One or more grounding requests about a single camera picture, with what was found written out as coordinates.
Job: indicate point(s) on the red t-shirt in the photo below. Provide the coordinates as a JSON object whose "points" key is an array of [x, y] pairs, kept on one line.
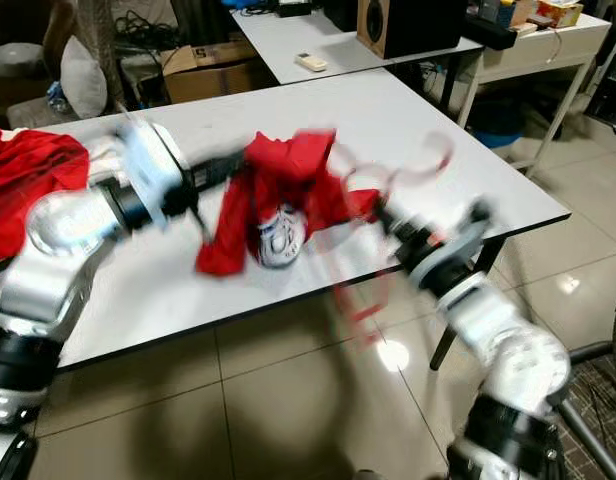
{"points": [[298, 180]]}

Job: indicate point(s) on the red plastic hanger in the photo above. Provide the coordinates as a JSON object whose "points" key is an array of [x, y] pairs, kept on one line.
{"points": [[448, 155]]}

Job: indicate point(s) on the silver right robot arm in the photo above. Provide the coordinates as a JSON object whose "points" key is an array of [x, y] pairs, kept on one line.
{"points": [[508, 350]]}

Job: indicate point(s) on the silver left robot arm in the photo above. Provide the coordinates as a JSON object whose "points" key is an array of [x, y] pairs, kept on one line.
{"points": [[38, 290]]}

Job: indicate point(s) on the open cardboard box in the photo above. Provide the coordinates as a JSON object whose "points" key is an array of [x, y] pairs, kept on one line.
{"points": [[213, 85]]}

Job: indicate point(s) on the white crumpled garment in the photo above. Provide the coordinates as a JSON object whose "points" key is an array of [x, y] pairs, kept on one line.
{"points": [[108, 155]]}

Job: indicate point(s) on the black table leg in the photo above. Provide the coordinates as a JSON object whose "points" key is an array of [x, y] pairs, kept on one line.
{"points": [[443, 345]]}

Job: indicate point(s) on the white remote control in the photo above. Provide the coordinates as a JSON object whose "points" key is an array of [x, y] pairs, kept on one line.
{"points": [[312, 63]]}

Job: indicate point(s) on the blue plastic basin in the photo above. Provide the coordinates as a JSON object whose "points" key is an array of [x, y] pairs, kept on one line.
{"points": [[496, 125]]}

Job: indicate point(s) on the white side table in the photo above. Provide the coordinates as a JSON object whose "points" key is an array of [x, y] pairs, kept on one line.
{"points": [[278, 35]]}

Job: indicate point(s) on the white cushion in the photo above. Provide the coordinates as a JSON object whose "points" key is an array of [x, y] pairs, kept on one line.
{"points": [[86, 85]]}

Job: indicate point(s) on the red crumpled garment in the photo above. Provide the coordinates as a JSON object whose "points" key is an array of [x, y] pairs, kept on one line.
{"points": [[38, 190]]}

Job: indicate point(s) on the patterned grey curtain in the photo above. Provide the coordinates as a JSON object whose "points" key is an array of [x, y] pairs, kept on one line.
{"points": [[103, 25]]}

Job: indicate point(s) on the brown black speaker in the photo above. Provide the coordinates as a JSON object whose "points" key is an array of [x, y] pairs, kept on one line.
{"points": [[408, 25]]}

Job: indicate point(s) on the black floor fan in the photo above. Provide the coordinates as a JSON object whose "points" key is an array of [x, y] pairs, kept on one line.
{"points": [[588, 350]]}

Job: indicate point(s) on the black electronic device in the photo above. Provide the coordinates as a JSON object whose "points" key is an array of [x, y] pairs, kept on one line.
{"points": [[490, 30]]}

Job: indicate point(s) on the grey cushion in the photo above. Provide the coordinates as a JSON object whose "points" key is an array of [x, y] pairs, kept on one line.
{"points": [[13, 62]]}

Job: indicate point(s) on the dark armchair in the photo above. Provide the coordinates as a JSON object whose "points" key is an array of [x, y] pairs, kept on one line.
{"points": [[38, 20]]}

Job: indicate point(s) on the beige table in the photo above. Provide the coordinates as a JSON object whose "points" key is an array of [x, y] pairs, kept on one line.
{"points": [[548, 50]]}

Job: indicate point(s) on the yellow box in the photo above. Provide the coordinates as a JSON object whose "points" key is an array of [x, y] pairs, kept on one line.
{"points": [[560, 13]]}

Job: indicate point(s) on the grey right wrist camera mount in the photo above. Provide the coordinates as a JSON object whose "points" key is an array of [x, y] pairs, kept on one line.
{"points": [[448, 255]]}

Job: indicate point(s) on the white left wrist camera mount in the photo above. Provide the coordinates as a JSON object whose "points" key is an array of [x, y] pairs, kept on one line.
{"points": [[148, 165]]}

